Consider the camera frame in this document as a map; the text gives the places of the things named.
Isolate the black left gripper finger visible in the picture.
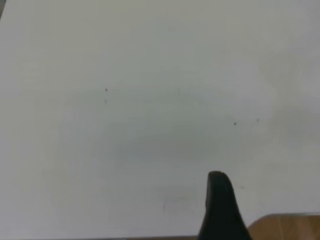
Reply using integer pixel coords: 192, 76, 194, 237
197, 170, 254, 240

